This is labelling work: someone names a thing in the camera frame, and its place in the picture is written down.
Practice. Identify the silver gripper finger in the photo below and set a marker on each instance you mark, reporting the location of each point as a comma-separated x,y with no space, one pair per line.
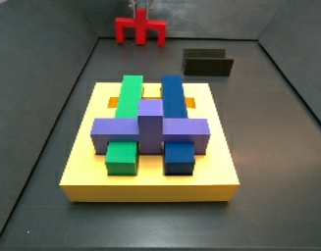
133,7
149,4

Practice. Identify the red m-shaped block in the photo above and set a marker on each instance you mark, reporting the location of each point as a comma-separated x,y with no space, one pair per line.
141,24

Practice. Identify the yellow base board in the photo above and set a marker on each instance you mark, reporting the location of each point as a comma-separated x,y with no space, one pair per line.
88,183

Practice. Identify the purple m-shaped block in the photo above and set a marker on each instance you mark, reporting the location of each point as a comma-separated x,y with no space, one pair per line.
151,137

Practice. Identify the green long block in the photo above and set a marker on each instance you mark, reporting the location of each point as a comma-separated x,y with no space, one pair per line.
121,157

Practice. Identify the blue long block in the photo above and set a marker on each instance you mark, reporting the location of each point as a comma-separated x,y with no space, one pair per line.
179,148

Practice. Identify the black angle bracket holder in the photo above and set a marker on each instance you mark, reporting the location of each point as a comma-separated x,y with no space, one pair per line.
207,62

